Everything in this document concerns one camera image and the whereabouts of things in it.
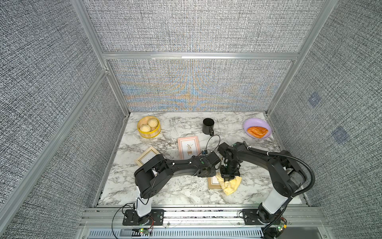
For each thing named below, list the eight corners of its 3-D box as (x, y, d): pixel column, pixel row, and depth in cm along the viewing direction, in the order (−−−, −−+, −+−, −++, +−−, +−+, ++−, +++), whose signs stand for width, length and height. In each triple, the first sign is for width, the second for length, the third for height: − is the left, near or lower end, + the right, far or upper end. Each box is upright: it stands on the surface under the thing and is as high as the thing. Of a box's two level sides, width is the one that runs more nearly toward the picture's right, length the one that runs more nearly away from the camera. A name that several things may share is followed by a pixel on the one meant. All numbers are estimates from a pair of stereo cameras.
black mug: (202, 137, 107) (203, 129, 100) (201, 125, 114) (202, 117, 107) (213, 137, 107) (215, 129, 100) (212, 125, 114) (213, 117, 107)
